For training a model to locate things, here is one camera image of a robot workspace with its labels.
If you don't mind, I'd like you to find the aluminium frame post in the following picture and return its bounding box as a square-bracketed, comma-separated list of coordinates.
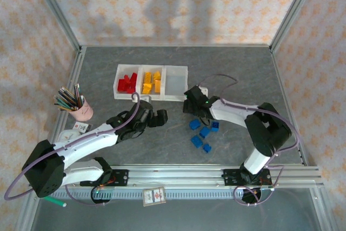
[269, 0, 322, 53]
[29, 0, 82, 54]

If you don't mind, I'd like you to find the small white packet red logo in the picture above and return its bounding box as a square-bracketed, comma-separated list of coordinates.
[73, 122, 93, 134]

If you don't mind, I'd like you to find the pink pencil cup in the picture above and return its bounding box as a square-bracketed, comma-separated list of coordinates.
[70, 96, 94, 122]

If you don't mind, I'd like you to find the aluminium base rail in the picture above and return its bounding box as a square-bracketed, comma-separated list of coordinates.
[61, 164, 323, 189]

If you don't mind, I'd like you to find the green marker pen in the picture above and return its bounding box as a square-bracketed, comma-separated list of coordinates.
[44, 196, 68, 208]

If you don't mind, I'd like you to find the grey slotted cable tray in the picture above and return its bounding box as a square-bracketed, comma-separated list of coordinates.
[51, 187, 274, 200]

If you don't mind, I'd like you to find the small white clock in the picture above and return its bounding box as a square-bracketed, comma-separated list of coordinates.
[58, 130, 82, 143]

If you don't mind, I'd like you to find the white plastic bin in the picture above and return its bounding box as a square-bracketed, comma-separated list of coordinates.
[113, 64, 142, 100]
[138, 64, 167, 101]
[163, 65, 189, 102]

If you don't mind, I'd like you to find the small printed card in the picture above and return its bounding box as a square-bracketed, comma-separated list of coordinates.
[142, 186, 167, 207]

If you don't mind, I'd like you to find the aluminium rear frame bar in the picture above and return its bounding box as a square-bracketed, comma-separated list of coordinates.
[79, 43, 273, 49]

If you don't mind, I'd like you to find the aluminium frame leg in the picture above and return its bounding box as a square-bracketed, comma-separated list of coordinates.
[309, 187, 337, 231]
[14, 193, 42, 231]

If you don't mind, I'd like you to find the aluminium side frame rail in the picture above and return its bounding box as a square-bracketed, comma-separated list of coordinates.
[42, 47, 88, 166]
[269, 48, 309, 166]

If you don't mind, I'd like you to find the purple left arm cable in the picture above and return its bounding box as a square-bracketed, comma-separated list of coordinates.
[3, 92, 141, 208]

